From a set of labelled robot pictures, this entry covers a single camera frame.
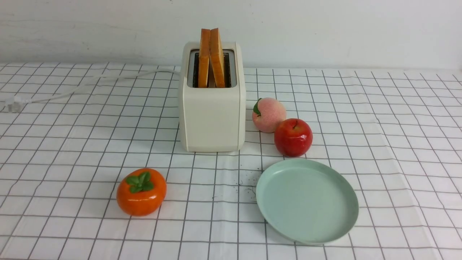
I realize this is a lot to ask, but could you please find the orange persimmon with green leaves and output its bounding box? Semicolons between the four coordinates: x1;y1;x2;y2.
116;168;167;217

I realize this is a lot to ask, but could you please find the pink peach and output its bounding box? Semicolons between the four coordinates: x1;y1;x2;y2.
252;97;287;133

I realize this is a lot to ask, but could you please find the cream white toaster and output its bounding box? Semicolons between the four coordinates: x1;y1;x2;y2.
178;42;246;152

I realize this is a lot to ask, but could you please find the white power cable with plug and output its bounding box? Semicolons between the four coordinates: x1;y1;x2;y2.
4;68;180;113

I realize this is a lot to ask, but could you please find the light green plate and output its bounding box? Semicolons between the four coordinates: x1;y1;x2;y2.
256;158;359;245

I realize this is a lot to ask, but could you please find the white checkered tablecloth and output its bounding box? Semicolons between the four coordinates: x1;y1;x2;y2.
0;69;462;260

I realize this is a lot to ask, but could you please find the toast slice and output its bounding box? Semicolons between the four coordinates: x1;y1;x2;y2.
197;29;211;88
209;28;226;88

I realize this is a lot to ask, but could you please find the red apple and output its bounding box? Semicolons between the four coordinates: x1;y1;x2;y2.
274;118;313;157

